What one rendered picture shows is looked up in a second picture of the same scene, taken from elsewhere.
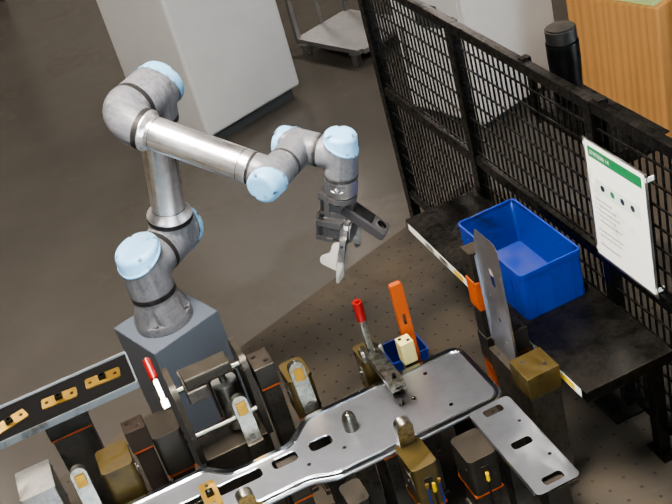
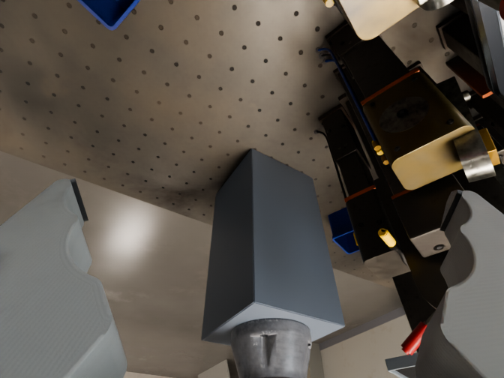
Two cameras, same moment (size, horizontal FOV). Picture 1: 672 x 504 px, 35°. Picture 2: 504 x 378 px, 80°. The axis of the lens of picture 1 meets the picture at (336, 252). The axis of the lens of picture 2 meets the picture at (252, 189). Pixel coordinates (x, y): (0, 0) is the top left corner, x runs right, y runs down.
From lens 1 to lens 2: 2.45 m
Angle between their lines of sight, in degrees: 51
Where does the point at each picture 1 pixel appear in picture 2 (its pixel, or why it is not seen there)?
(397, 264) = not seen: outside the picture
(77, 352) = (103, 250)
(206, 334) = (278, 286)
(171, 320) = (301, 343)
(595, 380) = not seen: outside the picture
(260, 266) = not seen: outside the picture
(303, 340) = (106, 145)
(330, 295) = (13, 139)
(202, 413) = (304, 214)
